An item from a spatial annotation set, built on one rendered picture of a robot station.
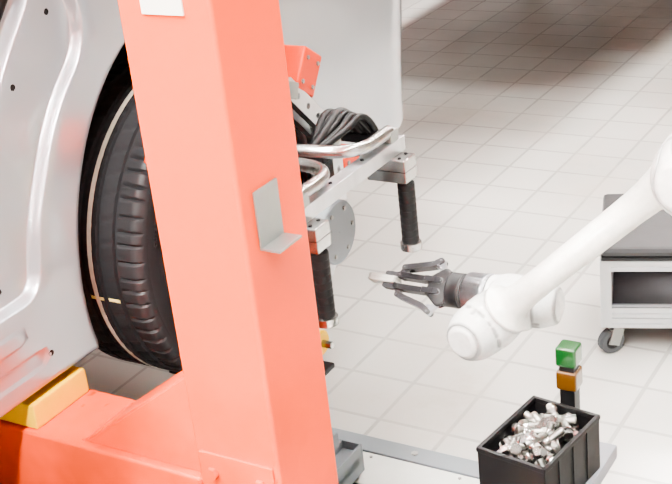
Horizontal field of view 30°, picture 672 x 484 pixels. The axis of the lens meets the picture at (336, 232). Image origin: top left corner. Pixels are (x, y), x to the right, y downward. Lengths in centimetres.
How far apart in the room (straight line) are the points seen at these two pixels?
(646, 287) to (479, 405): 68
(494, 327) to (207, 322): 69
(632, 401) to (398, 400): 63
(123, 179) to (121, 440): 49
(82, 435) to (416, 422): 135
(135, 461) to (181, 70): 73
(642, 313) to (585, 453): 129
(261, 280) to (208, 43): 36
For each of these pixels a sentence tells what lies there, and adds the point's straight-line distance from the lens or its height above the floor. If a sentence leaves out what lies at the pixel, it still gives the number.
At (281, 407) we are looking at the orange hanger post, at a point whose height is 83.
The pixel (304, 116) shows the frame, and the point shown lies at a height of 102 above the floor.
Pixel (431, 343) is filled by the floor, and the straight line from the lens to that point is 375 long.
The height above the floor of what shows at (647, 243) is 34.
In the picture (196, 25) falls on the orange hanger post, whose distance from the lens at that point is 168.
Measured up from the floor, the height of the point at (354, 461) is 14.
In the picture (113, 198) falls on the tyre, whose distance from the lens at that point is 233.
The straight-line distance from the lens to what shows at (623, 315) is 358.
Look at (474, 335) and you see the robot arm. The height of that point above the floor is 69.
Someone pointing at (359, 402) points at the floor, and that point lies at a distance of 350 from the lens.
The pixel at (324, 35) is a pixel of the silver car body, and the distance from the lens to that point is 290.
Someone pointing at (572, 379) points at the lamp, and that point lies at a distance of 238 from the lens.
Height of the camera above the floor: 183
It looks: 24 degrees down
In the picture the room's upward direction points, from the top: 6 degrees counter-clockwise
